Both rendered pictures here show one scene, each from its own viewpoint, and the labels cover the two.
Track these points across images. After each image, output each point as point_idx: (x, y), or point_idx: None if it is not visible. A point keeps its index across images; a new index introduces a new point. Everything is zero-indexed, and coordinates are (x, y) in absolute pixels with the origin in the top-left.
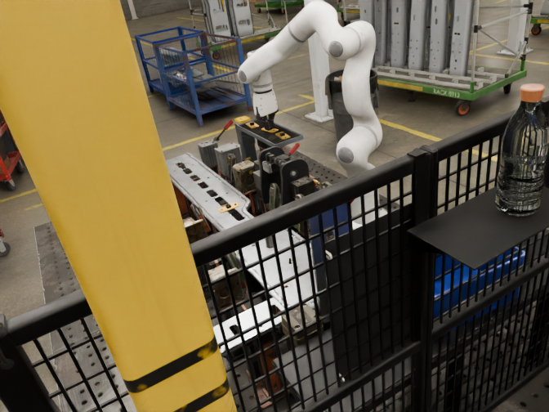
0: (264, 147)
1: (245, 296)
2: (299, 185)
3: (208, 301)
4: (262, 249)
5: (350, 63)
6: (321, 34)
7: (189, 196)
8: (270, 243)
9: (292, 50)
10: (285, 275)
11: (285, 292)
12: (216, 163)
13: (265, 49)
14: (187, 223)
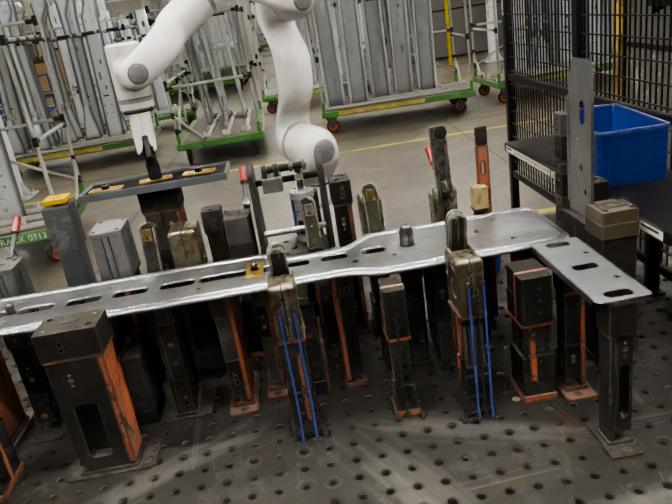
0: (166, 206)
1: (353, 389)
2: (347, 178)
3: (330, 428)
4: (412, 249)
5: (282, 34)
6: None
7: (149, 305)
8: (413, 235)
9: (199, 26)
10: (487, 237)
11: (525, 238)
12: None
13: (166, 25)
14: (288, 279)
